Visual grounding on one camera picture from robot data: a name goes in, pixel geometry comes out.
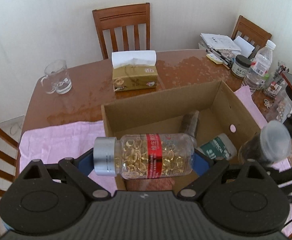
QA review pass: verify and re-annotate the clear capsule bottle silver cap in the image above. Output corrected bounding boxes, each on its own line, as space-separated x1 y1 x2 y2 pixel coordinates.
93 133 195 180

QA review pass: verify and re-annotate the dark jar clear lid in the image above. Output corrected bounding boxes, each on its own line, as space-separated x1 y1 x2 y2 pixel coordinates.
238 120 292 166

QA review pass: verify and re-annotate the pink table cloth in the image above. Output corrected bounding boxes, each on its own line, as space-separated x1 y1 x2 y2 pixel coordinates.
19 86 292 236

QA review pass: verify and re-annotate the brown cardboard box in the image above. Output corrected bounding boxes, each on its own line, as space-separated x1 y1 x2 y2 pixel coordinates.
100 80 268 192

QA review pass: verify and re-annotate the clear glass mug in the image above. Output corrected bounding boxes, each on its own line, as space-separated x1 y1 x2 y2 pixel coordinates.
40 60 72 95

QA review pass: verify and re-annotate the clear plastic water bottle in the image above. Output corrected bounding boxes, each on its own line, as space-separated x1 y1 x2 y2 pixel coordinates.
241 40 276 95

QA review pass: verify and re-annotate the black lid white jar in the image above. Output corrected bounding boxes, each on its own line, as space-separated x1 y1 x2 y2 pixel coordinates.
231 55 252 79

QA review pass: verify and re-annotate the gold tissue box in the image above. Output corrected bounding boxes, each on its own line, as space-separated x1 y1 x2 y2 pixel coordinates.
111 50 158 92

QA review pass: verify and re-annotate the stack of white papers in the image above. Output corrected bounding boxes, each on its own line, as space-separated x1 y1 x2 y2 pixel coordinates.
200 33 255 57

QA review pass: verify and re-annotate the wooden chair right corner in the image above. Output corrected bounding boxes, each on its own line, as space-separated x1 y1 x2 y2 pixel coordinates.
231 15 272 54

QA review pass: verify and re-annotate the wooden chair behind table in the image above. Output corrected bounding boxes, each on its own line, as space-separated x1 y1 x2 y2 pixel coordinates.
92 3 150 60

